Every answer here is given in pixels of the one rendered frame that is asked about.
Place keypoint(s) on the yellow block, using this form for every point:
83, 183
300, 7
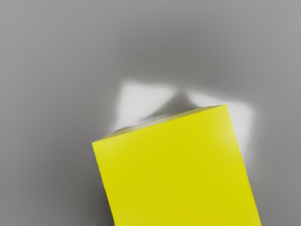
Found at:
174, 174

